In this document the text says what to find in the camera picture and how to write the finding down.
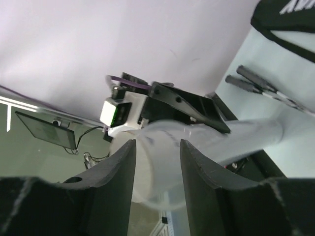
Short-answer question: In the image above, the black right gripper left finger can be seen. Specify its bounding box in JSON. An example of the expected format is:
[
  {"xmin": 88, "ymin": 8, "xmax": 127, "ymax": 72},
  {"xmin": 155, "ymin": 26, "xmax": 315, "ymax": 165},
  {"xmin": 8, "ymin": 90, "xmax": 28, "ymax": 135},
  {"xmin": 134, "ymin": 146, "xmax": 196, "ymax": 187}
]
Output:
[{"xmin": 0, "ymin": 140, "xmax": 136, "ymax": 236}]

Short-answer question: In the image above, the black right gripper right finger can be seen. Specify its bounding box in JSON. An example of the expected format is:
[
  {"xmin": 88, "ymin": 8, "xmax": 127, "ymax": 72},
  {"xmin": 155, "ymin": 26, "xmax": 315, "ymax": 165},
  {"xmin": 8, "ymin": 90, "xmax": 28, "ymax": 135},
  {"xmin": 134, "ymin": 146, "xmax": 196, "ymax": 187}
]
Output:
[{"xmin": 180, "ymin": 139, "xmax": 315, "ymax": 236}]

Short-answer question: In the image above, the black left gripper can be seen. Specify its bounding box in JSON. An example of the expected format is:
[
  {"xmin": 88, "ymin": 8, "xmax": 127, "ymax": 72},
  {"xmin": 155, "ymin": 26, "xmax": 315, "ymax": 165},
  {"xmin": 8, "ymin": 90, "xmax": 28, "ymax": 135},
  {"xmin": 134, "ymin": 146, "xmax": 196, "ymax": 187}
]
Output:
[{"xmin": 122, "ymin": 82, "xmax": 230, "ymax": 134}]

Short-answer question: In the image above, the white shuttlecock tube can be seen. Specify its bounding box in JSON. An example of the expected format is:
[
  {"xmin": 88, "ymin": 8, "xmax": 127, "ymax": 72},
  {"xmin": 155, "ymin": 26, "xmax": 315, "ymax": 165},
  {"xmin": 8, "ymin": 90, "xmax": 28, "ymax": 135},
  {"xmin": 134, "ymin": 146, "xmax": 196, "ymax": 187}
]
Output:
[{"xmin": 108, "ymin": 114, "xmax": 286, "ymax": 211}]

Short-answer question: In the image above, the black white badminton racket lower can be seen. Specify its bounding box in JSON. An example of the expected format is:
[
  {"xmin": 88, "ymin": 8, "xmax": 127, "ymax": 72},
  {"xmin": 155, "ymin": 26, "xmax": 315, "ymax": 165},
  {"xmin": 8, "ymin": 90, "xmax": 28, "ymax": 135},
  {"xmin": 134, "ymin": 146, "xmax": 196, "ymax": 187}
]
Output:
[{"xmin": 225, "ymin": 75, "xmax": 315, "ymax": 117}]

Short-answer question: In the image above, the white badminton racket upper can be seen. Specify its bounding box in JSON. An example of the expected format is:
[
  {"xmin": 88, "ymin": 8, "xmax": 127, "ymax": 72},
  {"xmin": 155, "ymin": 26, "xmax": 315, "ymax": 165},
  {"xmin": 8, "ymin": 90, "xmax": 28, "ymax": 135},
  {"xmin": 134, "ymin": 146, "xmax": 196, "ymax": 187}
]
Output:
[{"xmin": 236, "ymin": 65, "xmax": 312, "ymax": 111}]

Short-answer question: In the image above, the black Crossway racket bag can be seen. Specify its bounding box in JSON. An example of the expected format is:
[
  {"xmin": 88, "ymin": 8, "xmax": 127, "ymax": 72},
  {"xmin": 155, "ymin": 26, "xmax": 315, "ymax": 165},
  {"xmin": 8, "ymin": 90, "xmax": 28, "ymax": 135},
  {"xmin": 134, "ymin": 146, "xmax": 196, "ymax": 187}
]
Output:
[{"xmin": 251, "ymin": 0, "xmax": 315, "ymax": 62}]

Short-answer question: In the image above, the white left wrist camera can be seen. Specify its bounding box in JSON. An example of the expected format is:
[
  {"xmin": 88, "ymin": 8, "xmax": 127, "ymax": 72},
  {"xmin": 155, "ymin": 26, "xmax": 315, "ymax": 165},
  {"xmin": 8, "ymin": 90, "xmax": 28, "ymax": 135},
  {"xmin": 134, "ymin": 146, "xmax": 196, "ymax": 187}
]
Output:
[{"xmin": 99, "ymin": 84, "xmax": 150, "ymax": 138}]

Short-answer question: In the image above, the black phone on frame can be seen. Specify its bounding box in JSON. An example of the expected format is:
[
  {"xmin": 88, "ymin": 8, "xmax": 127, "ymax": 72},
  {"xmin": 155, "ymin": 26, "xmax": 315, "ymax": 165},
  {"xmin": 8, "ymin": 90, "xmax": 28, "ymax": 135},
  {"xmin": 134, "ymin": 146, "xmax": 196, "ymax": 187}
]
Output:
[{"xmin": 15, "ymin": 111, "xmax": 76, "ymax": 150}]

